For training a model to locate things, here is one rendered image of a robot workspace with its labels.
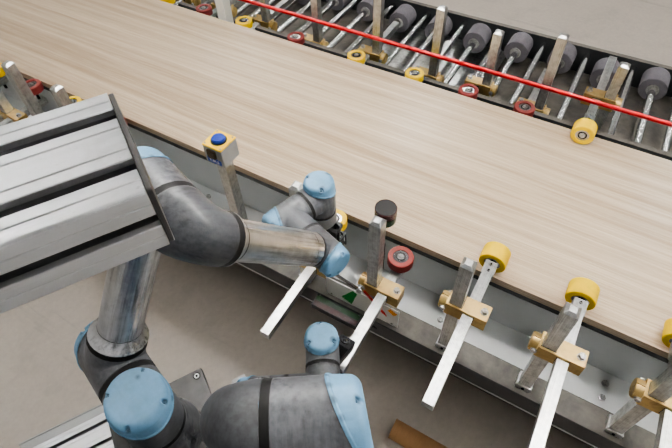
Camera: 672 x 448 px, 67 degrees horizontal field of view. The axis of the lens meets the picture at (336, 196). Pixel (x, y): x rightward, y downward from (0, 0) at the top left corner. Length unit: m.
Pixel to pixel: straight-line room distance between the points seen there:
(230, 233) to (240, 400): 0.26
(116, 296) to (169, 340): 1.57
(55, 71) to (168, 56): 0.49
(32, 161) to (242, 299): 2.32
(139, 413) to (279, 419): 0.41
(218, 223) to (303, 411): 0.31
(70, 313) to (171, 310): 0.49
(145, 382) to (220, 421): 0.36
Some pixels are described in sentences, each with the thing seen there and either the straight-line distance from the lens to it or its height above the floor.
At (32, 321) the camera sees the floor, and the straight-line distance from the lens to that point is 2.92.
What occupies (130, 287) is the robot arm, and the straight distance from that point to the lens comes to 1.00.
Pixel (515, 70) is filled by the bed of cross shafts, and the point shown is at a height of 0.71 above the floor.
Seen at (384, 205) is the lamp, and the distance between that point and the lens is 1.36.
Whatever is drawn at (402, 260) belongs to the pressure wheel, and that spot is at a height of 0.90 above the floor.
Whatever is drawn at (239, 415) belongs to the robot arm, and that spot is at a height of 1.53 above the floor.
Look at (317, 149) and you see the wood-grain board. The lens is 1.89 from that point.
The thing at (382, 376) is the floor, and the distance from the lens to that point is 2.38.
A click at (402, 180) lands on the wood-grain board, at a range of 1.79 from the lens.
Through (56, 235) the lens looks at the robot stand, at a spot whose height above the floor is 2.02.
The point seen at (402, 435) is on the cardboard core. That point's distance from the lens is 2.23.
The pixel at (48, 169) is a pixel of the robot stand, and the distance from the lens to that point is 0.30.
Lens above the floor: 2.21
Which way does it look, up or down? 49 degrees down
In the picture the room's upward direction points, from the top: 2 degrees counter-clockwise
